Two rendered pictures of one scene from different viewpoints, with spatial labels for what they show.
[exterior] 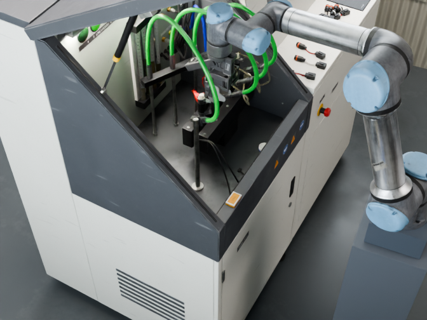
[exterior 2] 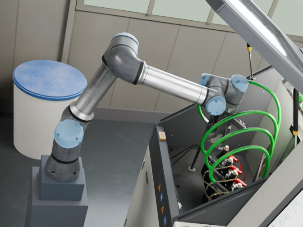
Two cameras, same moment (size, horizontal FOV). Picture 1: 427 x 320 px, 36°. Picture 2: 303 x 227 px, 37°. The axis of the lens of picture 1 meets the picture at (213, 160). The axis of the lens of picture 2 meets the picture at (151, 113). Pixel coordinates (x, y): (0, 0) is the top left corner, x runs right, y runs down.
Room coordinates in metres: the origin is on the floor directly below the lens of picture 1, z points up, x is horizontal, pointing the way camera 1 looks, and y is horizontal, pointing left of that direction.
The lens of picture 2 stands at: (2.57, -1.41, 2.29)
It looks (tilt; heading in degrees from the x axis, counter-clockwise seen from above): 33 degrees down; 136
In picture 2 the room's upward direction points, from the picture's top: 17 degrees clockwise
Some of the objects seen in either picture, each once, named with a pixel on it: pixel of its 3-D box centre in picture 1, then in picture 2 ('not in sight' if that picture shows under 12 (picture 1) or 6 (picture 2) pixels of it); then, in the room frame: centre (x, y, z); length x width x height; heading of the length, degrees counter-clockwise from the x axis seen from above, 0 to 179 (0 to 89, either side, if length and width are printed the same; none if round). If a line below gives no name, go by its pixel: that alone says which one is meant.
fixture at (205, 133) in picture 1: (219, 118); (218, 197); (1.71, -0.02, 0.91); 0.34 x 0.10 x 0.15; 150
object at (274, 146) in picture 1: (263, 171); (162, 179); (1.49, -0.17, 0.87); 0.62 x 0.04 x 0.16; 150
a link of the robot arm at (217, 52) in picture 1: (220, 45); (230, 105); (1.57, -0.02, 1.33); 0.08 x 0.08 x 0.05
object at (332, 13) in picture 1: (328, 18); not in sight; (2.17, -0.45, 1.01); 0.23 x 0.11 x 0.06; 150
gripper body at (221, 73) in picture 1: (221, 67); (222, 120); (1.57, -0.02, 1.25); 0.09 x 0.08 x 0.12; 61
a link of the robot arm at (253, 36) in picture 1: (251, 34); (213, 86); (1.52, -0.11, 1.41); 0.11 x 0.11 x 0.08; 53
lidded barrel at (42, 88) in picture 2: not in sight; (46, 111); (0.15, -0.09, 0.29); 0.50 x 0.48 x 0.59; 67
